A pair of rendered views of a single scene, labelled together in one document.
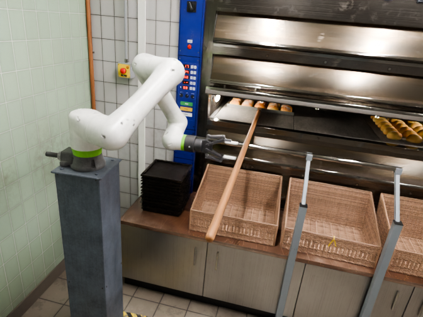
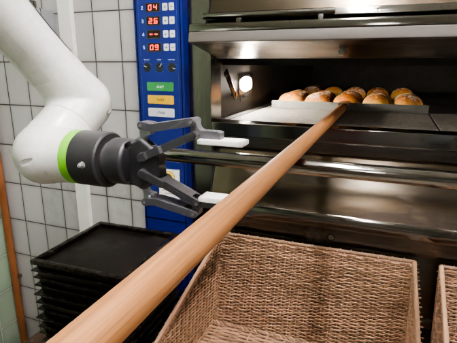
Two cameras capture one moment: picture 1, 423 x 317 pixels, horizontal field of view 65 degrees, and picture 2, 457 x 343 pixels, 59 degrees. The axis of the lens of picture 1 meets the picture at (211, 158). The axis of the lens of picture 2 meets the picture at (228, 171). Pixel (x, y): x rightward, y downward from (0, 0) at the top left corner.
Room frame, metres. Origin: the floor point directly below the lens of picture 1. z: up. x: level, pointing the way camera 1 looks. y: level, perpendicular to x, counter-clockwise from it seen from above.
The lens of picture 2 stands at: (1.10, -0.21, 1.35)
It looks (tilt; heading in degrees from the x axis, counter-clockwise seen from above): 15 degrees down; 11
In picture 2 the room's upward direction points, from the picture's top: straight up
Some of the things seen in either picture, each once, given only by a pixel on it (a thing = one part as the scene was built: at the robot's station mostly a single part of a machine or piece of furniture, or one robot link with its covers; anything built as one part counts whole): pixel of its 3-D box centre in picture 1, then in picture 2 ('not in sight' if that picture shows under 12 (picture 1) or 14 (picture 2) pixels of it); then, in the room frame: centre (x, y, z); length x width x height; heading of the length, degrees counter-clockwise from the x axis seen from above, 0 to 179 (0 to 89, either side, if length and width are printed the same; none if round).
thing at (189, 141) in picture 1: (191, 143); (101, 158); (1.72, 0.12, 1.19); 0.12 x 0.06 x 0.09; 169
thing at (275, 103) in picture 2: (261, 104); (349, 101); (2.82, -0.39, 1.20); 0.55 x 0.36 x 0.03; 79
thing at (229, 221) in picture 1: (238, 201); (290, 335); (1.95, -0.21, 0.72); 0.56 x 0.49 x 0.28; 80
